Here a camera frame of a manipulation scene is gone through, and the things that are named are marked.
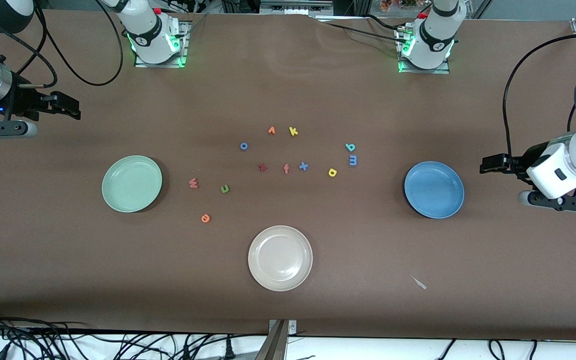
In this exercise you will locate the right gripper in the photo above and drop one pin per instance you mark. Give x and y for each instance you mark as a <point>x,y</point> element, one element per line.
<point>19,99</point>

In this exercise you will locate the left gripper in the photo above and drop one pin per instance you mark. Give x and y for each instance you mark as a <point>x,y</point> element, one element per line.
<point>517,164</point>

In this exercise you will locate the blue foam letter m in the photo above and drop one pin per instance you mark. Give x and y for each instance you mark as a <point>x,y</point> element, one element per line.
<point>352,160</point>

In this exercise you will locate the pink foam letter w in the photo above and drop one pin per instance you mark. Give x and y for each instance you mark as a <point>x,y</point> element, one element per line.
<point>193,183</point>

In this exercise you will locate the teal foam letter b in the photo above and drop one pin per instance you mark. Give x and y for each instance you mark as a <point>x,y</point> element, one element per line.
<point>350,147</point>

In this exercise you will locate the yellow foam letter a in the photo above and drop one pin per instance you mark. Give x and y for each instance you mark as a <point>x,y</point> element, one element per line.
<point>332,173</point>

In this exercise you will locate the orange foam letter a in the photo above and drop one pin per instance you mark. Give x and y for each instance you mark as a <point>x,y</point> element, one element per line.
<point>205,218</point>

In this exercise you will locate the green foam letter u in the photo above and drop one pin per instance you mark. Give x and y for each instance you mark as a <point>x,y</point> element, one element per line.
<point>225,189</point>

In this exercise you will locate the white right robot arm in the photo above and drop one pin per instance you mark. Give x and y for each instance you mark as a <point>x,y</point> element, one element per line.
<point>148,35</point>

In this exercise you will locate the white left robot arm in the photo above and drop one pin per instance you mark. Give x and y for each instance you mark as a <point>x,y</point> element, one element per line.
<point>435,40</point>

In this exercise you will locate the blue plate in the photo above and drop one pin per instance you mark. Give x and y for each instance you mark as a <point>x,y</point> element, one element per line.
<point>434,190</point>

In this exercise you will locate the green plate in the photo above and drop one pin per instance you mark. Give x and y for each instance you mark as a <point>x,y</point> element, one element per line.
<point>132,184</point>

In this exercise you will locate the white paper scrap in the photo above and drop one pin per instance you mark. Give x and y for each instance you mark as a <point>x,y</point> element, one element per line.
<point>419,283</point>

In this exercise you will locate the colourful toy pile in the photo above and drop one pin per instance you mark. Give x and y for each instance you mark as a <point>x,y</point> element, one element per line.
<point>398,4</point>

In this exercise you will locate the blue foam letter x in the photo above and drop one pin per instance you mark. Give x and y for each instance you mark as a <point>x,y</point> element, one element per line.
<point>303,166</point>

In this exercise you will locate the dark red foam letter z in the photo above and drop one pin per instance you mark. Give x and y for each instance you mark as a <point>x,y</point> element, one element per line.
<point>262,167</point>

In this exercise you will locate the yellow foam letter k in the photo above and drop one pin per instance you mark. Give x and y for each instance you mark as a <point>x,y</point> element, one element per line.
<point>293,131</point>

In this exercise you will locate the salmon foam letter f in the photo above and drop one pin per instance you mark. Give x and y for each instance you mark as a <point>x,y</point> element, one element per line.
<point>286,169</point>

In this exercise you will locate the beige plate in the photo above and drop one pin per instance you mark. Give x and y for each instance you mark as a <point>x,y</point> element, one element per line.
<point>280,258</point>

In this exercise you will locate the grey metal device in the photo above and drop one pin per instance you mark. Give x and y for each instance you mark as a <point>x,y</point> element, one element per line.
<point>295,6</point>

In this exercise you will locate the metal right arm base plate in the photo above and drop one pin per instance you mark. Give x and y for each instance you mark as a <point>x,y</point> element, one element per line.
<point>140,64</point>

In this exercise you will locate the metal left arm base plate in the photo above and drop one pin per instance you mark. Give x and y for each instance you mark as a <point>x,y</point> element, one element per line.
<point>443,71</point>

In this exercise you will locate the metal table bracket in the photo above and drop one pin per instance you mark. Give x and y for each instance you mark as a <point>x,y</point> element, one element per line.
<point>278,340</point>

